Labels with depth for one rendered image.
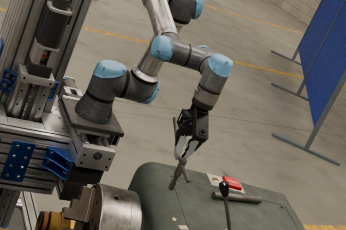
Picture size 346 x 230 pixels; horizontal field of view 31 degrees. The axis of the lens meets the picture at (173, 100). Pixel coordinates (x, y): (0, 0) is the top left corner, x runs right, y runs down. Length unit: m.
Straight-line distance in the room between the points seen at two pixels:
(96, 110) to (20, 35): 0.41
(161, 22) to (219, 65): 0.27
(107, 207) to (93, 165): 0.59
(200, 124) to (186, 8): 0.54
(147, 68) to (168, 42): 0.51
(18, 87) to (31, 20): 0.26
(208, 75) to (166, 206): 0.42
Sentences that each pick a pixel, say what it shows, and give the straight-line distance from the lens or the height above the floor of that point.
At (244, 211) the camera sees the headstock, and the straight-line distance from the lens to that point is 2.09.
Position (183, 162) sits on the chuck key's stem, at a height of 1.36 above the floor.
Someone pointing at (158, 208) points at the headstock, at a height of 1.24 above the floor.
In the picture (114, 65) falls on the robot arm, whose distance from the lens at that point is 2.42.
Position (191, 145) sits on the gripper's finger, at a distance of 1.97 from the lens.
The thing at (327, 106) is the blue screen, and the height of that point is 0.55.
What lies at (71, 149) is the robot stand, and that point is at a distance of 2.46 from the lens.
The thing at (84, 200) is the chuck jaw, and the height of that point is 1.16.
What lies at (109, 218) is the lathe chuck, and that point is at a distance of 1.82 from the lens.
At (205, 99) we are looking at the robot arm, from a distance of 1.89.
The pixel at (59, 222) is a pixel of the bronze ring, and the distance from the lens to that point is 1.89.
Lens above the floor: 2.16
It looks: 19 degrees down
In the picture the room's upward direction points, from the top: 24 degrees clockwise
